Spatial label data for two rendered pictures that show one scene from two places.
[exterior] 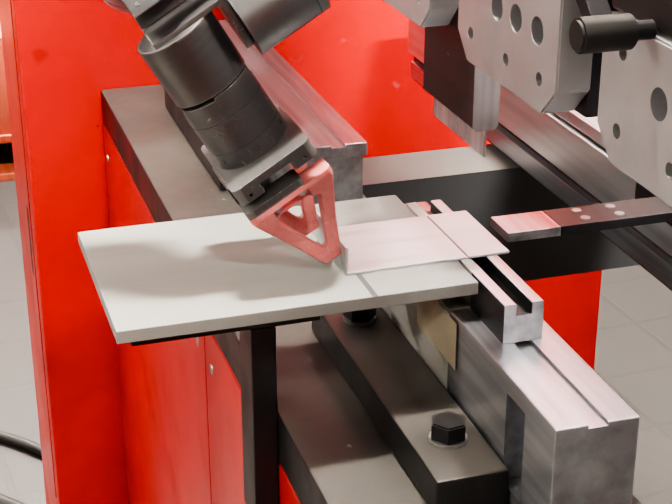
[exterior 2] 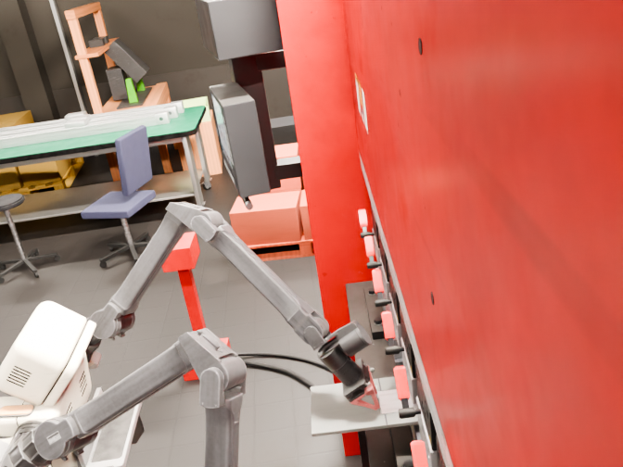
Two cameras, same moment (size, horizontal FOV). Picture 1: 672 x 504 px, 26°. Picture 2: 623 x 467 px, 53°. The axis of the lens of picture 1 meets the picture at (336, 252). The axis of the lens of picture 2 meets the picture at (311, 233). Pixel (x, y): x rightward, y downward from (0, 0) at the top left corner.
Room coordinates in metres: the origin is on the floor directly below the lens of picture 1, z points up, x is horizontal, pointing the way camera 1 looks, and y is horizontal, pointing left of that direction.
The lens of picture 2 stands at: (-0.21, -0.32, 2.06)
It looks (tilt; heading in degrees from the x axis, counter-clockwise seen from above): 24 degrees down; 20
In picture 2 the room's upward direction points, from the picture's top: 9 degrees counter-clockwise
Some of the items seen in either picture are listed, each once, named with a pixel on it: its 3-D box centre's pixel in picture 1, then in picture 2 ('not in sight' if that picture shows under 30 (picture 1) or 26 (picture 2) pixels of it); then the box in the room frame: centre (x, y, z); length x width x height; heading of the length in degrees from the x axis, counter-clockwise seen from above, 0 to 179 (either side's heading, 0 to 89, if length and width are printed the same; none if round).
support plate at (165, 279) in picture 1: (270, 261); (362, 404); (1.00, 0.05, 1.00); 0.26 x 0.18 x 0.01; 107
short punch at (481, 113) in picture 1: (460, 74); not in sight; (1.04, -0.09, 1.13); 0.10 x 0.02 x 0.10; 17
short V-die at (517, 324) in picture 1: (469, 266); not in sight; (1.01, -0.10, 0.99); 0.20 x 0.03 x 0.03; 17
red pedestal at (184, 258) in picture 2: not in sight; (193, 305); (2.32, 1.33, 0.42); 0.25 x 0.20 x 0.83; 107
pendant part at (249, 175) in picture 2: not in sight; (238, 136); (2.02, 0.74, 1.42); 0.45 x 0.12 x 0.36; 31
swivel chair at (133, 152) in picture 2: not in sight; (120, 198); (3.70, 2.65, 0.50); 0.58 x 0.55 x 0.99; 111
